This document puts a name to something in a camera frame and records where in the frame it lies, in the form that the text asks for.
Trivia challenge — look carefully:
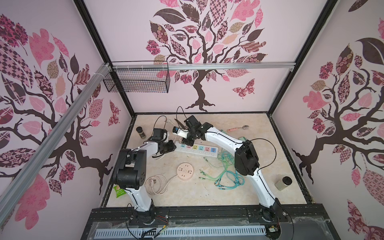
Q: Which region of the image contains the green packet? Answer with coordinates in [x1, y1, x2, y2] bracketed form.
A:
[113, 185, 127, 198]

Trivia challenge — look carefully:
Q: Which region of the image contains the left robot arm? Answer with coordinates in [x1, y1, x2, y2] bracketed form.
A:
[112, 128, 176, 212]

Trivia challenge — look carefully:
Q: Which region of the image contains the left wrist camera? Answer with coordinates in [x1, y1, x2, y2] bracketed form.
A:
[151, 128, 168, 142]

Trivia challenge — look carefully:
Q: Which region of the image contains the wire mesh basket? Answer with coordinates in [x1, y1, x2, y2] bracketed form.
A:
[104, 60, 171, 94]

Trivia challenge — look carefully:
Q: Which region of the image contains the round pink power strip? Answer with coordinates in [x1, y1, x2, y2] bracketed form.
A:
[177, 163, 195, 181]

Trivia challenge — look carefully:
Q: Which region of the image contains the black cap spice bottle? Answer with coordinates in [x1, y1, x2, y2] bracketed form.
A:
[136, 127, 146, 140]

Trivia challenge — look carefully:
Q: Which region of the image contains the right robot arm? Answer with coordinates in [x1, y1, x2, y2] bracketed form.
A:
[173, 116, 280, 209]

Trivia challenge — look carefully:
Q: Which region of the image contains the black lid jar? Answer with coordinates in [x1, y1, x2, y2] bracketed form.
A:
[275, 176, 293, 191]

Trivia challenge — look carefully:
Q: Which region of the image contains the pink handled spoon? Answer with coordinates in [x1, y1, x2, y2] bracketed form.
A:
[227, 125, 250, 132]

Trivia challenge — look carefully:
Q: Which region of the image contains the white multicolour power strip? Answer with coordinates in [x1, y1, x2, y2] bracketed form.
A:
[175, 142, 219, 158]

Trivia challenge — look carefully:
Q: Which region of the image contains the white vented cable duct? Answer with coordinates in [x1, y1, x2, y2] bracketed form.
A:
[93, 226, 266, 240]

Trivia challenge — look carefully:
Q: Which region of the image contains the green teal cable tangle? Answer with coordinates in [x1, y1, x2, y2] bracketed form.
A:
[198, 136, 248, 191]

